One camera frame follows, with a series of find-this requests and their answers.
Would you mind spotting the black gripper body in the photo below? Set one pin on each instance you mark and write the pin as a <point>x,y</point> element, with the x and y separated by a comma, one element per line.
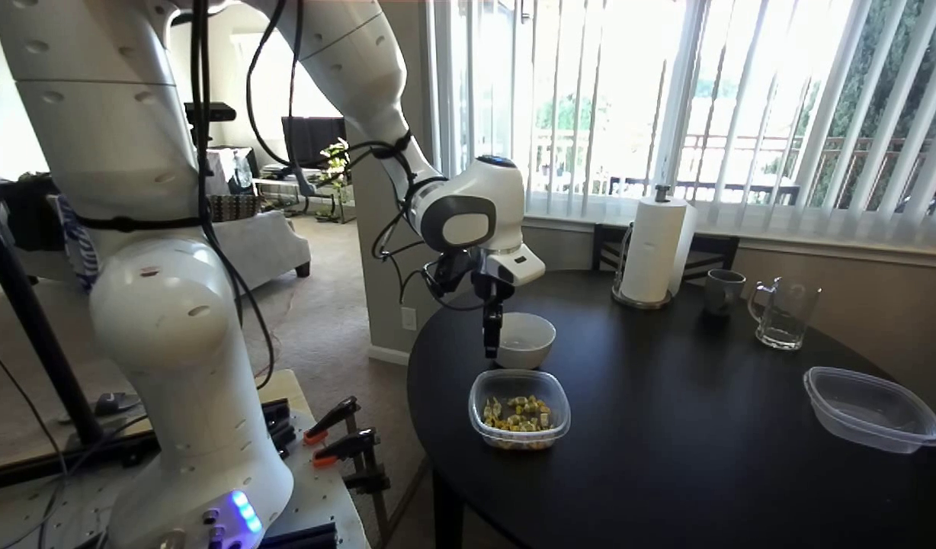
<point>466,273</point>

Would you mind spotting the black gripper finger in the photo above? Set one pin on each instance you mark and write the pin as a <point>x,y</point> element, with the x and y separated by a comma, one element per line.
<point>493,330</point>

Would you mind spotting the yellow candy pile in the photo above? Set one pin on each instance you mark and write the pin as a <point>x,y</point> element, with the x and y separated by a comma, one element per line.
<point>520,413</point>

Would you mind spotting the clear plastic lunch box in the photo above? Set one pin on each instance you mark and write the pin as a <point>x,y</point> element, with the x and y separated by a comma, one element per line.
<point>520,441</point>

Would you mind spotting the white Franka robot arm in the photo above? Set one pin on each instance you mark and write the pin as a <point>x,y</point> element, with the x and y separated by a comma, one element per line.
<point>167,324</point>

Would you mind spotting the white ceramic bowl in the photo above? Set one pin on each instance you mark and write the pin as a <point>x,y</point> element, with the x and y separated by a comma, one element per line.
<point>527,341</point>

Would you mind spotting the green house plant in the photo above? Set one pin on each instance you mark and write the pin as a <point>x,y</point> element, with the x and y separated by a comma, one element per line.
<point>337,159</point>

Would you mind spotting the white paper towel roll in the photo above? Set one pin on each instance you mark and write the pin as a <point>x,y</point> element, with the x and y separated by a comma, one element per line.
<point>653,249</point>

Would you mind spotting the black table leg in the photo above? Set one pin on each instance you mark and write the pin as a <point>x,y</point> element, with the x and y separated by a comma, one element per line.
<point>445,515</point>

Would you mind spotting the white upholstered sofa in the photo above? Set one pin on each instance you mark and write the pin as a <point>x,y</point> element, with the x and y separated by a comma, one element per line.
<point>268,244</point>

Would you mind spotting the dark television screen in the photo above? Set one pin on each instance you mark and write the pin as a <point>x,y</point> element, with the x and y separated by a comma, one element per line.
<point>314,143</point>

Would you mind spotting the paper towel holder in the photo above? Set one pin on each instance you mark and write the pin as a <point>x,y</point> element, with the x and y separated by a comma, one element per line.
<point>664,190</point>

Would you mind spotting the robot mounting platform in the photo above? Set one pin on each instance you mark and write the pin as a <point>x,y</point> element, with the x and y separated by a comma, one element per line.
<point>323,478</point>

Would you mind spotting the small dark cup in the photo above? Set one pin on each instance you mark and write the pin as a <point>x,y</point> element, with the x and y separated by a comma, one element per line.
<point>723,293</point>

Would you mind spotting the black block on platform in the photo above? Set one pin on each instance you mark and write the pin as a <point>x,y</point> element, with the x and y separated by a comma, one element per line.
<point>277,424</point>

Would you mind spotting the clear glass mug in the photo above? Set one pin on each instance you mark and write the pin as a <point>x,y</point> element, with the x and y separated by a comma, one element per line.
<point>785,317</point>

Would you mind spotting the white vertical window blinds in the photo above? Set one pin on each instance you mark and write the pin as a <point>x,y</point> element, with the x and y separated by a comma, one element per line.
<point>792,92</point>

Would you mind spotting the clear plastic lidded container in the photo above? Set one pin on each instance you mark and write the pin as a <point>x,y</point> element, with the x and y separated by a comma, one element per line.
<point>870,409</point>

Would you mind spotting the black tripod pole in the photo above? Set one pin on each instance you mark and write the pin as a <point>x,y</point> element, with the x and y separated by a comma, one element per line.
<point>29,317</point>

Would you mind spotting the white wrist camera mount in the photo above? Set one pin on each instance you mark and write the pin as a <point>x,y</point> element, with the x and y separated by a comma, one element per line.
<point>524,268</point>

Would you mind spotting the white wall outlet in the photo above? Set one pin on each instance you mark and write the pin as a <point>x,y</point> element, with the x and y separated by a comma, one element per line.
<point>410,319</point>

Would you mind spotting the black camera on stand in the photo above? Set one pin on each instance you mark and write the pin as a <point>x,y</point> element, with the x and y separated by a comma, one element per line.
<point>219,111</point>

